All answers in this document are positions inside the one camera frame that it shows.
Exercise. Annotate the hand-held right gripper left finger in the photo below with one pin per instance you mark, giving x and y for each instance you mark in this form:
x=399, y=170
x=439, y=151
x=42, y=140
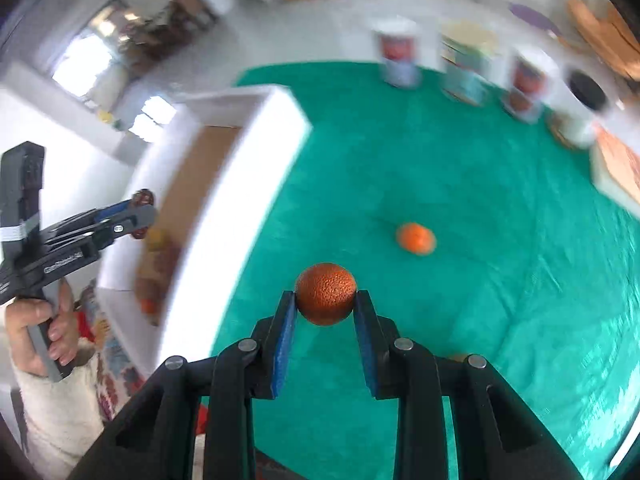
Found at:
x=282, y=355

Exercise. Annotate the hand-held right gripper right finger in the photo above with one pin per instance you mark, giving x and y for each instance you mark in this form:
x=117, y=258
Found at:
x=365, y=355

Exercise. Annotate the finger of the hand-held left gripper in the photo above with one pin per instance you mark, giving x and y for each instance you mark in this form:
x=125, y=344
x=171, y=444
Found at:
x=112, y=211
x=130, y=222

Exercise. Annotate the large sweet potato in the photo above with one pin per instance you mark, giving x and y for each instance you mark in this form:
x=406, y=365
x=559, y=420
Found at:
x=157, y=275

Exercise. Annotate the orange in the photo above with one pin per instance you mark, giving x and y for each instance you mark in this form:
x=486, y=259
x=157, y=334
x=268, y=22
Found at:
x=148, y=306
x=326, y=294
x=416, y=238

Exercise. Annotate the white cardboard box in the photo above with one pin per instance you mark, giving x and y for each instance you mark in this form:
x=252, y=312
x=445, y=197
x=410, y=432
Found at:
x=250, y=160

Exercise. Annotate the person's left forearm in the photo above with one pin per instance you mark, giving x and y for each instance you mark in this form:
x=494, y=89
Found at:
x=60, y=420

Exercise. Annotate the person's left hand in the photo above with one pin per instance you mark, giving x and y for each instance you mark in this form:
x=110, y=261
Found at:
x=22, y=340

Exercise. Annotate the small yellow fruit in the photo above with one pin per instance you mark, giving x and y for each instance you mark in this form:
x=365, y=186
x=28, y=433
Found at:
x=156, y=239

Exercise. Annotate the colourful printed cloth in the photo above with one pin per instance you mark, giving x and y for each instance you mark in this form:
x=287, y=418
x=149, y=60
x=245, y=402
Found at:
x=115, y=360

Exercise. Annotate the green tablecloth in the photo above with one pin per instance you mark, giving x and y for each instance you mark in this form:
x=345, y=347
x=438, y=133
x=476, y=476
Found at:
x=450, y=210

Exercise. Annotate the metal tin with red label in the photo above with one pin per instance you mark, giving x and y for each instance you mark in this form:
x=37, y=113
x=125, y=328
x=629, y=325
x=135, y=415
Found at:
x=398, y=55
x=529, y=87

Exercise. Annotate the clear glass jar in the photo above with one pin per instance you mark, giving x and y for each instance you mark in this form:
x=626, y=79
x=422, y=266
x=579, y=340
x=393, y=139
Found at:
x=467, y=67

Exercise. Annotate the flat white box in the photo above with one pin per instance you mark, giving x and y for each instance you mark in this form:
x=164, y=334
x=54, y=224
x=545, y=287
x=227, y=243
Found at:
x=620, y=170

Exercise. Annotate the black-lidded glass jar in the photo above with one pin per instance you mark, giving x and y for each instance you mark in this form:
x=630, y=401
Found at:
x=582, y=110

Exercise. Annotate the wooden boards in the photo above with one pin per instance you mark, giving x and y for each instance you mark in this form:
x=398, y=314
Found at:
x=607, y=35

